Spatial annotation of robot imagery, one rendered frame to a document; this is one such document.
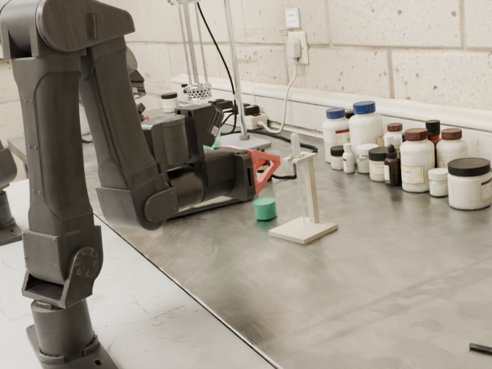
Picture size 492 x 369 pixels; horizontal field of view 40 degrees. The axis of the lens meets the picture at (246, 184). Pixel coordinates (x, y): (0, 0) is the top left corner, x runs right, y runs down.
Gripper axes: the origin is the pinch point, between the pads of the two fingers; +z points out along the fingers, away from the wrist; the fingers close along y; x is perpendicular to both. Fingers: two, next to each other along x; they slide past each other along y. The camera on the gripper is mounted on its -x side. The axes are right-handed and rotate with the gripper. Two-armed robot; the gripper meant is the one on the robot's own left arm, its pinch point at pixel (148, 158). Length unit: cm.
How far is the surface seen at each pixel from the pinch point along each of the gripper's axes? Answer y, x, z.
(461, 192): -47, -4, 29
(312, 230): -28.1, 9.2, 19.3
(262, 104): 24, -70, 27
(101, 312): -14.1, 37.9, 2.5
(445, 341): -55, 36, 19
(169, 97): 73, -95, 19
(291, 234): -25.6, 11.2, 17.5
